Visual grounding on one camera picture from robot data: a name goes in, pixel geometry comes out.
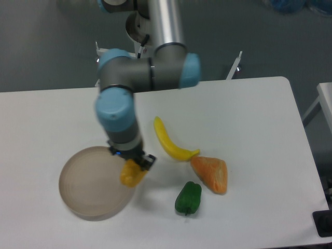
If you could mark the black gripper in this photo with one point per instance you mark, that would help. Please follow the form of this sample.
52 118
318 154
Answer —
134 151

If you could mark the yellow toy bell pepper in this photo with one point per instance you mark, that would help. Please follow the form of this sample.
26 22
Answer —
132 174

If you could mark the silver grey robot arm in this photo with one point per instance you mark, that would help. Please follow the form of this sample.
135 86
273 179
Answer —
173 67

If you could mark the green toy bell pepper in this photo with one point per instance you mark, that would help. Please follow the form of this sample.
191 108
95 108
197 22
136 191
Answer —
189 199

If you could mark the beige round plate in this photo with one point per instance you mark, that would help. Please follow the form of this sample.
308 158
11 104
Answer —
90 187

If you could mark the yellow toy banana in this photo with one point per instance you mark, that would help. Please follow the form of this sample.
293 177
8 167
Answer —
169 146

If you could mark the orange toy bread wedge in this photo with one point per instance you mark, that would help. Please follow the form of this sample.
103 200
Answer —
212 171

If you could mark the black box at edge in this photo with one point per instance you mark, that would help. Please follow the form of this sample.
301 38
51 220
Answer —
322 220

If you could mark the white side table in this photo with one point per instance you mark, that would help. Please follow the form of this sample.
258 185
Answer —
322 102

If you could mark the blue object top right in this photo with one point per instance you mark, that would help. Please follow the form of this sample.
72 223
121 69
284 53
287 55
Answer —
319 7

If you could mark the white table leg frame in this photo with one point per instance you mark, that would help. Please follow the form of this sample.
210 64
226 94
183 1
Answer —
235 67

